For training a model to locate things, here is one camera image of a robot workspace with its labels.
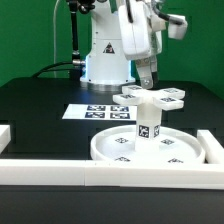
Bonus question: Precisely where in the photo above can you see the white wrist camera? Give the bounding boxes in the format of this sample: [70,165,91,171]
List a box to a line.
[168,14,188,40]

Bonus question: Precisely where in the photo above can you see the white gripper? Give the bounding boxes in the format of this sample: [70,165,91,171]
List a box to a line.
[118,0,164,89]

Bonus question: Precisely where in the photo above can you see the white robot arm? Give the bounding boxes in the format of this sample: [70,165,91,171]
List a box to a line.
[80,0,165,91]

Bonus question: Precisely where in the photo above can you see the white thin cable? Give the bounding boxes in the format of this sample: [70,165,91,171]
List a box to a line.
[53,0,62,70]

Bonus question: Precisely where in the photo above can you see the black cable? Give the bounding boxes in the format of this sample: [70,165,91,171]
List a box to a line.
[31,60,84,79]

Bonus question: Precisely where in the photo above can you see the black camera pole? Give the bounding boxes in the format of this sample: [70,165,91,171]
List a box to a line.
[66,0,85,67]

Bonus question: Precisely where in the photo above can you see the white U-shaped fence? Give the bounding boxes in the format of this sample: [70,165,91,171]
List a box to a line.
[0,125,224,190]

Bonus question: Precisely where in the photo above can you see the white cross-shaped table base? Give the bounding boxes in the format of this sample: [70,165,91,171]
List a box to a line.
[113,85,185,111]

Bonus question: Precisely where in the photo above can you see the white marker sheet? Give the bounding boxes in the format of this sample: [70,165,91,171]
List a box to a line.
[63,104,137,121]

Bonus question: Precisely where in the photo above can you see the white round table top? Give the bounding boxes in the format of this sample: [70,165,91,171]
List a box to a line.
[90,125,205,165]

